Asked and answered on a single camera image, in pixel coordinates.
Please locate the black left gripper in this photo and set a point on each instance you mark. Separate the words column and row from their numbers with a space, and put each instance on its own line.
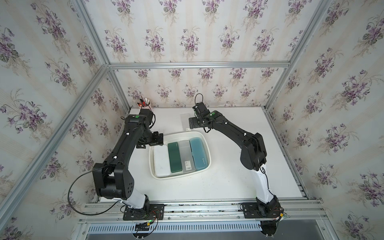
column 155, row 141

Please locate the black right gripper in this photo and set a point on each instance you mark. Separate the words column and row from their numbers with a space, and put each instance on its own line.
column 193, row 125

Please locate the dark green pencil case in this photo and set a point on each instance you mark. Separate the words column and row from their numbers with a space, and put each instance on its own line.
column 175, row 157

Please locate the white pencil case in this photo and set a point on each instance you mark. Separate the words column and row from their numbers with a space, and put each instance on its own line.
column 161, row 159

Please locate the light blue pencil case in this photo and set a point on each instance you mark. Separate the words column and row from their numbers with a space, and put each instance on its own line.
column 199, row 154

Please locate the clear plastic box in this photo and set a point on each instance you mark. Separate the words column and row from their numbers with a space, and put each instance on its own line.
column 186, row 156

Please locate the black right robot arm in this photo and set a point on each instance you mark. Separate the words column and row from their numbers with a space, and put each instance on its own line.
column 253, row 157

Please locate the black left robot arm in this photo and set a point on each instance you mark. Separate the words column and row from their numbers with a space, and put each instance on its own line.
column 112, row 178

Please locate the pink pen cup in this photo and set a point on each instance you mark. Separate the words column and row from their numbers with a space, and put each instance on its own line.
column 144, row 103

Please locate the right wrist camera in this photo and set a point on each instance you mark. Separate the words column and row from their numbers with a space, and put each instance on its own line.
column 201, row 110

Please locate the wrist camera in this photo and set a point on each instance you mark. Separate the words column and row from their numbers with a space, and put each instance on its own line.
column 149, row 117
column 201, row 110

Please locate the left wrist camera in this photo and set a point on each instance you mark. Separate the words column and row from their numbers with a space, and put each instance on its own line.
column 149, row 117

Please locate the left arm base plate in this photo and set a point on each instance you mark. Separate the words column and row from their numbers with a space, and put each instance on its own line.
column 153, row 212

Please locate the aluminium front rail frame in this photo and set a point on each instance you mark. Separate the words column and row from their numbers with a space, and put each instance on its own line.
column 202, row 217

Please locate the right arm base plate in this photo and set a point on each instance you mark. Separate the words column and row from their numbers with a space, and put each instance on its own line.
column 271, row 210

